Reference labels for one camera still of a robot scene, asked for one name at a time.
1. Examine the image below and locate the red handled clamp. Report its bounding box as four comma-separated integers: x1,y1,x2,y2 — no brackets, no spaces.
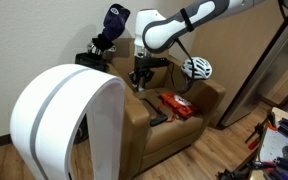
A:
245,112,278,150

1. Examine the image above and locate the orange red fabric bag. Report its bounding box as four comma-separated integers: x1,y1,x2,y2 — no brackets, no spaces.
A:
158,92,197,122

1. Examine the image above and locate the navy golf club headcover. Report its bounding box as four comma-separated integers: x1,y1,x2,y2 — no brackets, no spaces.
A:
102,3,131,41

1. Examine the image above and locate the brown leather armchair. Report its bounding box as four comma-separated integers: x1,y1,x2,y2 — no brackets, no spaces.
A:
109,38,225,180

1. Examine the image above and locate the silver remote control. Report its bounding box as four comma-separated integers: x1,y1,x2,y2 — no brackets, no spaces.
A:
137,85,146,92

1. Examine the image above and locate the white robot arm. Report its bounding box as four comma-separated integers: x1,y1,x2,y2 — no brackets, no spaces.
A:
129,0,264,91

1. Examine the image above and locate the white bicycle helmet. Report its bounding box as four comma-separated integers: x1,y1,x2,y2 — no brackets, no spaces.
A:
181,57,212,80

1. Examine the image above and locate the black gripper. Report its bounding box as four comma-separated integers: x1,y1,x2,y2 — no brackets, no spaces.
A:
128,57,170,91

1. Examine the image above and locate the white perforated table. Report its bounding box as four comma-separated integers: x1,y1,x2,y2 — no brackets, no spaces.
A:
258,107,288,161

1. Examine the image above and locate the black golf bag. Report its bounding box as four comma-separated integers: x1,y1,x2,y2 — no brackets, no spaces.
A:
75,34,114,72

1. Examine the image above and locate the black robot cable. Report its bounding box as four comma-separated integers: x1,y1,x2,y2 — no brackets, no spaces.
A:
168,37,198,94

